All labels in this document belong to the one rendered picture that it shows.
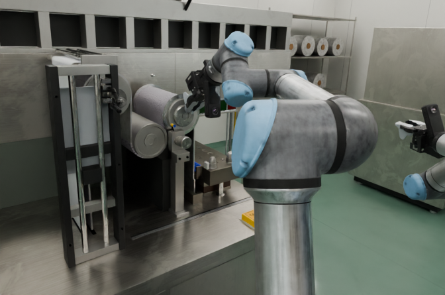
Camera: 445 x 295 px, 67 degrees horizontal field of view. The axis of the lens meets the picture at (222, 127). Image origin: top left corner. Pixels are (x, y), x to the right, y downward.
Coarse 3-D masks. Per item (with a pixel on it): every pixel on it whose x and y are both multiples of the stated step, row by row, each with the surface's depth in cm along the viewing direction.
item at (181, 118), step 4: (180, 108) 115; (184, 108) 116; (176, 112) 114; (180, 112) 115; (184, 112) 116; (176, 116) 114; (180, 116) 115; (184, 116) 116; (188, 116) 118; (192, 116) 118; (176, 120) 115; (180, 120) 116; (184, 120) 117; (188, 120) 118; (192, 120) 119; (180, 124) 116; (184, 124) 117; (188, 124) 118
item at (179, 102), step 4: (180, 100) 115; (172, 104) 114; (176, 104) 114; (180, 104) 115; (184, 104) 116; (172, 108) 114; (176, 108) 115; (168, 112) 114; (172, 112) 114; (196, 112) 120; (168, 116) 114; (172, 116) 115; (196, 116) 121; (168, 120) 114; (172, 120) 115; (176, 124) 116; (192, 124) 120; (176, 128) 117; (180, 128) 118; (184, 128) 119; (188, 128) 120
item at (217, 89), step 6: (204, 84) 102; (210, 84) 101; (204, 90) 103; (210, 90) 101; (216, 90) 103; (210, 96) 102; (216, 96) 103; (210, 102) 102; (216, 102) 103; (210, 108) 102; (216, 108) 103; (210, 114) 102; (216, 114) 103
